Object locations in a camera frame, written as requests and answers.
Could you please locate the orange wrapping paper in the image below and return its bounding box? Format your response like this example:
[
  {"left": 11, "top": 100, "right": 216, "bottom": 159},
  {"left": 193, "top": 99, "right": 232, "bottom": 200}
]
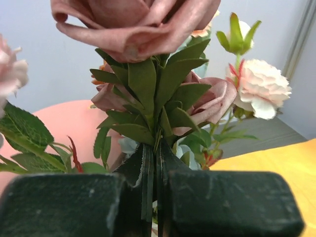
[{"left": 210, "top": 139, "right": 316, "bottom": 237}]

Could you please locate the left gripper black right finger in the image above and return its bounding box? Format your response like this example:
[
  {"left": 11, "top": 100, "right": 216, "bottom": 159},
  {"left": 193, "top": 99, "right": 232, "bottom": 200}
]
[{"left": 157, "top": 142, "right": 306, "bottom": 237}]

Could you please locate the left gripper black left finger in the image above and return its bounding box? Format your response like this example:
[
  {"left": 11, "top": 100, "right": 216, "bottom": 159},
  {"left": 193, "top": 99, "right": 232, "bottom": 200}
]
[{"left": 0, "top": 143, "right": 155, "bottom": 237}]

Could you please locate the brown rose stem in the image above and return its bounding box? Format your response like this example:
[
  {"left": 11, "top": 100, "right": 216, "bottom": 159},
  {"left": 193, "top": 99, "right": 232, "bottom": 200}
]
[{"left": 90, "top": 60, "right": 115, "bottom": 85}]

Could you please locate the pink wooden tiered shelf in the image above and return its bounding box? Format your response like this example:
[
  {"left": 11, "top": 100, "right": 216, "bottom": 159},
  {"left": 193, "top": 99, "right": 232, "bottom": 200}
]
[{"left": 0, "top": 100, "right": 122, "bottom": 194}]

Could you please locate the light pink peony stem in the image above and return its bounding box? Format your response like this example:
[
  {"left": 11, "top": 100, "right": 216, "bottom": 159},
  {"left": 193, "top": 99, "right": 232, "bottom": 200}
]
[{"left": 177, "top": 12, "right": 293, "bottom": 171}]

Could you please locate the aluminium frame post right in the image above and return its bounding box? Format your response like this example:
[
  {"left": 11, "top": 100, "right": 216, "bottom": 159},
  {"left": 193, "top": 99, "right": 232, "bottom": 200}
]
[{"left": 282, "top": 0, "right": 316, "bottom": 81}]

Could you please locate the peach rose stem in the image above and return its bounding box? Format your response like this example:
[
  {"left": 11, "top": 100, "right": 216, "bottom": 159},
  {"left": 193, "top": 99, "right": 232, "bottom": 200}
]
[{"left": 191, "top": 10, "right": 220, "bottom": 38}]

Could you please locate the mauve rose stem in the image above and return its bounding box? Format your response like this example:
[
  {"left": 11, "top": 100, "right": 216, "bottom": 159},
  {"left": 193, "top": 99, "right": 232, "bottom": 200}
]
[{"left": 50, "top": 0, "right": 238, "bottom": 149}]

